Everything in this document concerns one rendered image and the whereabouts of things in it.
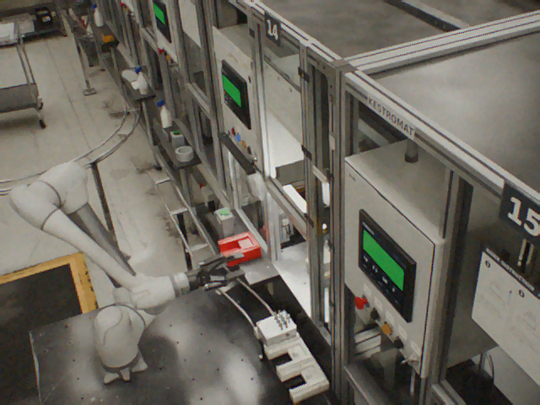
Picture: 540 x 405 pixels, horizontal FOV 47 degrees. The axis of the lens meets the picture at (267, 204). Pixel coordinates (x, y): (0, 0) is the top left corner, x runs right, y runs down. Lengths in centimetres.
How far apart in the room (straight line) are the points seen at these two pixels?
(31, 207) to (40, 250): 226
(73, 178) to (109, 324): 58
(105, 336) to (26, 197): 61
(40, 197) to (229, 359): 100
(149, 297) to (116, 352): 38
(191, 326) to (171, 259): 149
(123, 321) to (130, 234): 205
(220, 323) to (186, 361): 24
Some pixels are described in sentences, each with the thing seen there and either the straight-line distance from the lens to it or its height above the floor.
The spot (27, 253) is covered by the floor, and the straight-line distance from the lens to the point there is 469.
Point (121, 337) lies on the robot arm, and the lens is 258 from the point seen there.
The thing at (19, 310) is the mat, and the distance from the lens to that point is 424.
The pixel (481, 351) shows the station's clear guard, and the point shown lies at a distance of 153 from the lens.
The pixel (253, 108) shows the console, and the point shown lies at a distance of 236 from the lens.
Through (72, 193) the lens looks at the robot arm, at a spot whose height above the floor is 139.
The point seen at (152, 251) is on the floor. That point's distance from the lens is 438.
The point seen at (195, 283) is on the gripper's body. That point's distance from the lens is 235.
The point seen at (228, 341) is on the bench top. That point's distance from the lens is 275.
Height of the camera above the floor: 270
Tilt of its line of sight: 35 degrees down
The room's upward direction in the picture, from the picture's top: 5 degrees counter-clockwise
